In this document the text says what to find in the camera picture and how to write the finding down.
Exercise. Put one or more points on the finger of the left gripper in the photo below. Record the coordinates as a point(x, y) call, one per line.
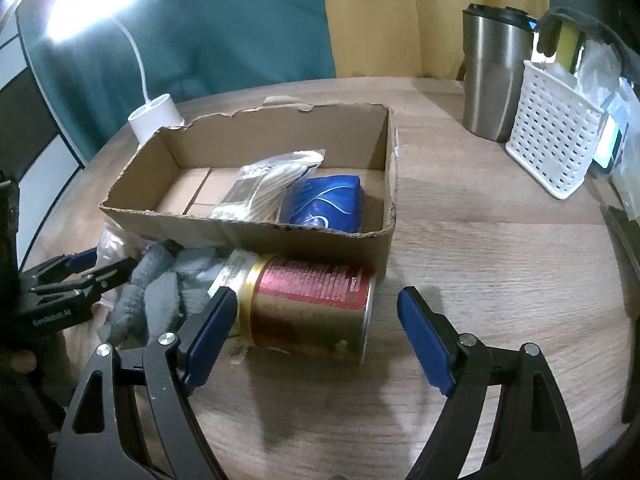
point(86, 286)
point(58, 268)

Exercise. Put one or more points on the red gold tin can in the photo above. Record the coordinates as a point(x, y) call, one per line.
point(299, 307)

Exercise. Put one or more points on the teal curtain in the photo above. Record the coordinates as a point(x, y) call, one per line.
point(185, 48)

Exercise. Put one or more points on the steel travel mug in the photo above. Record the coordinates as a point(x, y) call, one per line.
point(496, 44)

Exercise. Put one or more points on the grey sock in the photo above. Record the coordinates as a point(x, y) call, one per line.
point(169, 284)

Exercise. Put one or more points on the white perforated basket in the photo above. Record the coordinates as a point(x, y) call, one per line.
point(555, 133)

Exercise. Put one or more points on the cotton swabs bag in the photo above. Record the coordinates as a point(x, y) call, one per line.
point(259, 190)

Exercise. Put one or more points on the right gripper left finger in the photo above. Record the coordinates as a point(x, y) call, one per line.
point(130, 416)

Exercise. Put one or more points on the yellow sponge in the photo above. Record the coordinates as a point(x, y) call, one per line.
point(570, 42)

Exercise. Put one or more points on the clear plastic bag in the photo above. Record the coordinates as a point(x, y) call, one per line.
point(600, 80)

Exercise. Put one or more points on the brown cardboard box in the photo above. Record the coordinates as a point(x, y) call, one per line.
point(232, 181)

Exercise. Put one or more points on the yellow curtain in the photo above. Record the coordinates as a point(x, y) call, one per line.
point(405, 38)

